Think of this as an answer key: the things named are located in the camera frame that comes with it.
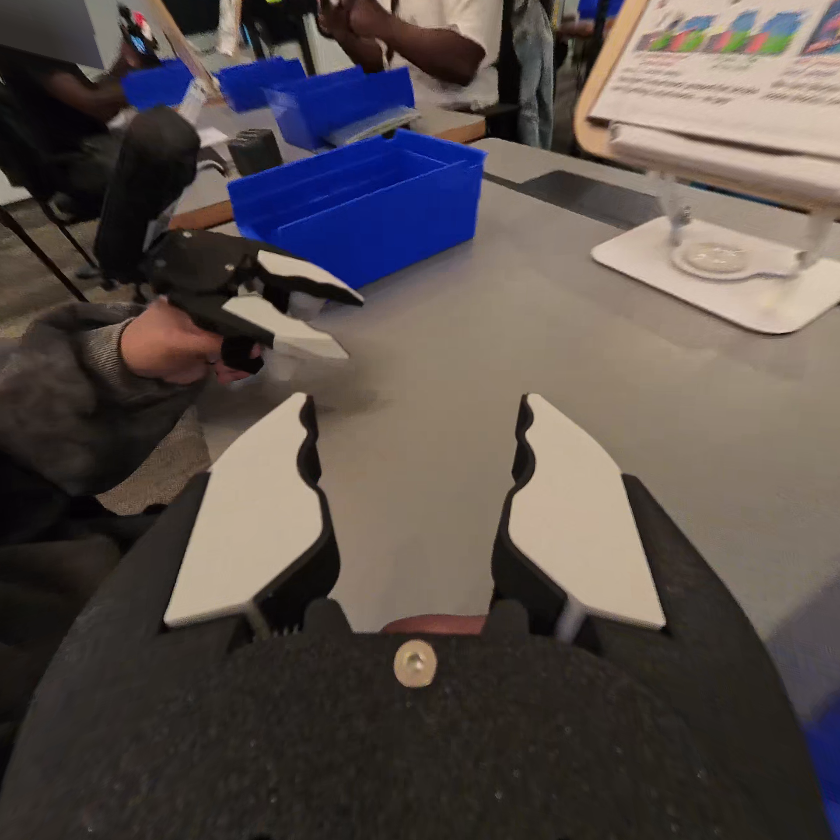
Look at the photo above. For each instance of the printed instruction sheet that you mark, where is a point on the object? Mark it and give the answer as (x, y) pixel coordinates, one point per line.
(709, 79)

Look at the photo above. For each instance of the clear plastic bag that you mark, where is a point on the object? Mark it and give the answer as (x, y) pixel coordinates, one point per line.
(374, 126)

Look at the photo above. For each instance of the blue plastic bin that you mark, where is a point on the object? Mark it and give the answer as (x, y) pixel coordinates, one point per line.
(367, 229)
(256, 82)
(328, 105)
(157, 85)

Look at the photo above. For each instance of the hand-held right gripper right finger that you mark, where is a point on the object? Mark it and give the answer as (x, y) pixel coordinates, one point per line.
(577, 525)

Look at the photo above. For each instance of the white wooden document stand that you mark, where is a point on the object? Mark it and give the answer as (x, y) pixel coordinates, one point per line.
(722, 295)

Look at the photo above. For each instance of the black box device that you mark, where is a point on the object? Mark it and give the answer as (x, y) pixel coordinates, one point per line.
(256, 154)

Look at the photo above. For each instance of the person's left hand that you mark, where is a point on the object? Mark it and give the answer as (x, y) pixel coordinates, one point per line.
(164, 341)

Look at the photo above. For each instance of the black easel frame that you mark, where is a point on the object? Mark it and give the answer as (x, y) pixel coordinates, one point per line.
(39, 249)

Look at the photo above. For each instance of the denim jacket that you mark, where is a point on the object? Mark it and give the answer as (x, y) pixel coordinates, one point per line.
(531, 65)

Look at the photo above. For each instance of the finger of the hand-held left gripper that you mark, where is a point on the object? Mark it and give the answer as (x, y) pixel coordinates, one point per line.
(308, 275)
(289, 328)

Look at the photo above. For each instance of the person's right hand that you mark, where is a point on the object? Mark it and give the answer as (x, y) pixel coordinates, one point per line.
(433, 625)

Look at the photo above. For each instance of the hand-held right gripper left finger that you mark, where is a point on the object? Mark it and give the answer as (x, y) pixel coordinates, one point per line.
(256, 525)

